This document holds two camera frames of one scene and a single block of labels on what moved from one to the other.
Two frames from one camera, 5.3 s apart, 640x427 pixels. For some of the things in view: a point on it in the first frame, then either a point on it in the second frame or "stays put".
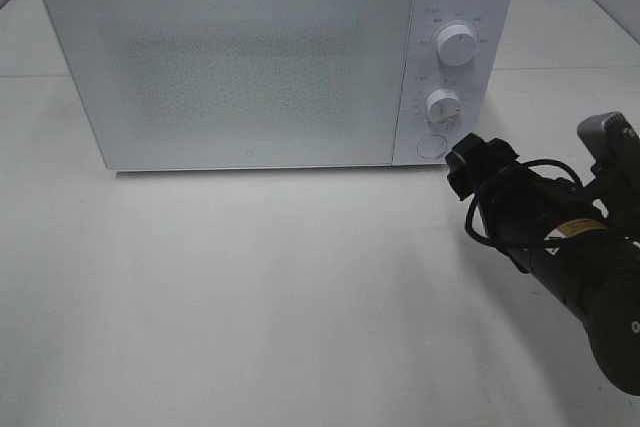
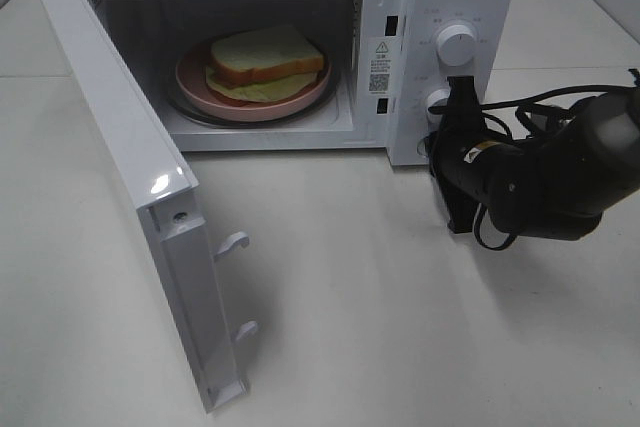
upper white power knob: (456, 45) stays put
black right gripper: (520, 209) -> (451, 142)
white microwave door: (236, 69) -> (160, 178)
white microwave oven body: (216, 58) stays put
